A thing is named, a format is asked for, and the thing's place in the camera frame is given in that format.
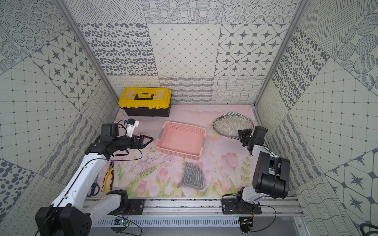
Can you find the speckled grey plate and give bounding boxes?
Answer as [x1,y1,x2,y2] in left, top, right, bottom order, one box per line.
[212,114,255,139]

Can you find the grey wiping cloth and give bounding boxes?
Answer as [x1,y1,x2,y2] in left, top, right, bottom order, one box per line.
[178,163,204,190]

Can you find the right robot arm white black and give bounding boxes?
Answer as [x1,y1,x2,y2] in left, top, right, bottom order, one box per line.
[236,126,290,207]

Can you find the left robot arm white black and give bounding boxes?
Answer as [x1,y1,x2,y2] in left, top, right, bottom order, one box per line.
[35,119,149,236]

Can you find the yellow black toolbox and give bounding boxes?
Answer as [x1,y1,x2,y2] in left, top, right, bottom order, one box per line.
[118,87,172,117]

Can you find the pink perforated basket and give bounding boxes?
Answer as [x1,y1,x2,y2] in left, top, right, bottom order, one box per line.
[155,121,207,160]

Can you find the small circuit board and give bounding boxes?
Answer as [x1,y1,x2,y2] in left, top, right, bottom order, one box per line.
[111,217,130,233]

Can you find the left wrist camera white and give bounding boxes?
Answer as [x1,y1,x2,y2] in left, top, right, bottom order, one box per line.
[125,119,139,138]

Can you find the yellow handled pliers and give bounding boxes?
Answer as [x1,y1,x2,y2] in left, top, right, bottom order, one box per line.
[101,160,114,192]

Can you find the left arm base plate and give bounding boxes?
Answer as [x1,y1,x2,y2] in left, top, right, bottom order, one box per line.
[113,198,145,215]

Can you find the black handled scissors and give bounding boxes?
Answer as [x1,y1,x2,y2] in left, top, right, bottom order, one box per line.
[87,176,100,197]

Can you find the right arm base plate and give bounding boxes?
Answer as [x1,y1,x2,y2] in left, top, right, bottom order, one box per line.
[221,198,262,215]

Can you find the aluminium mounting rail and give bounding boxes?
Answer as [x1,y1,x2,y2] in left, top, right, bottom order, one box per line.
[79,196,305,228]

